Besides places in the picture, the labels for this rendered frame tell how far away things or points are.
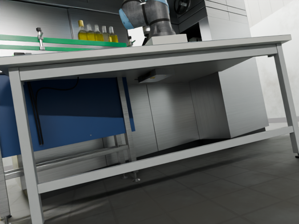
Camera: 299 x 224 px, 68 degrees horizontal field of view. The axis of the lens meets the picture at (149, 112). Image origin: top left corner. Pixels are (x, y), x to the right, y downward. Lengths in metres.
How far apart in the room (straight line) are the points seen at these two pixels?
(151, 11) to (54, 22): 0.84
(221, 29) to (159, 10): 1.21
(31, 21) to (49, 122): 0.78
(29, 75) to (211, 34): 1.62
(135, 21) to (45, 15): 0.79
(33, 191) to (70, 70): 0.55
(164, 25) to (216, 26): 1.16
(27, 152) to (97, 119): 0.51
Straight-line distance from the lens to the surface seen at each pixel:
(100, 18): 1.99
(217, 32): 2.32
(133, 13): 1.30
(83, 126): 1.40
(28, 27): 1.81
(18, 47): 1.43
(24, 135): 1.08
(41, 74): 1.11
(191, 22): 2.40
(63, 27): 1.87
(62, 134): 1.36
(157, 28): 1.24
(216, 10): 2.44
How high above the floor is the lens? 0.38
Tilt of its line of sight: 2 degrees up
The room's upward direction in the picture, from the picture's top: 10 degrees counter-clockwise
